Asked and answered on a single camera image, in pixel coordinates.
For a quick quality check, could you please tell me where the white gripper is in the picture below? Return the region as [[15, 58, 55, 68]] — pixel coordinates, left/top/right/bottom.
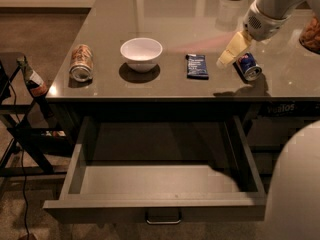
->
[[216, 1, 287, 68]]

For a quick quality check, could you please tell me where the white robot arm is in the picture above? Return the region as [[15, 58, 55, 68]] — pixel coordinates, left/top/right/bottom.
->
[[217, 0, 320, 240]]

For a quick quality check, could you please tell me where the white ceramic bowl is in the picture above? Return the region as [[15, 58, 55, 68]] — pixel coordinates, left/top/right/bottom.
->
[[120, 38, 163, 73]]

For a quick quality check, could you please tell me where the metal drawer handle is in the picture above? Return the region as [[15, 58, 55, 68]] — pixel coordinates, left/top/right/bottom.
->
[[145, 211, 182, 225]]

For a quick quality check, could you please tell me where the blue silver redbull can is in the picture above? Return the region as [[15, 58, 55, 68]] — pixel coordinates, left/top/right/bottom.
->
[[237, 52, 262, 81]]

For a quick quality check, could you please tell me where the dark lower drawer cabinet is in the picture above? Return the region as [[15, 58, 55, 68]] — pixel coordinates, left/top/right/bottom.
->
[[246, 101, 320, 187]]

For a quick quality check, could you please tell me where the glass bottle with label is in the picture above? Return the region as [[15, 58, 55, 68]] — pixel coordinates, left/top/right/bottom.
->
[[17, 55, 53, 118]]

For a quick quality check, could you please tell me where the orange soda can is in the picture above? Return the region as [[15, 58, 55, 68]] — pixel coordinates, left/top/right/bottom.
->
[[69, 44, 93, 83]]

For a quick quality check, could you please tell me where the open grey top drawer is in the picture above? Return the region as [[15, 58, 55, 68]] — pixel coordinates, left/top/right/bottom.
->
[[44, 117, 266, 224]]

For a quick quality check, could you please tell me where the jar of brown snacks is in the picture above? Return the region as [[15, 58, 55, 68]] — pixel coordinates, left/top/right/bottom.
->
[[299, 16, 320, 54]]

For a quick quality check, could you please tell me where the dark blue snack packet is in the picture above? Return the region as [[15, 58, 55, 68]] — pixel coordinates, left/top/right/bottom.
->
[[186, 54, 209, 80]]

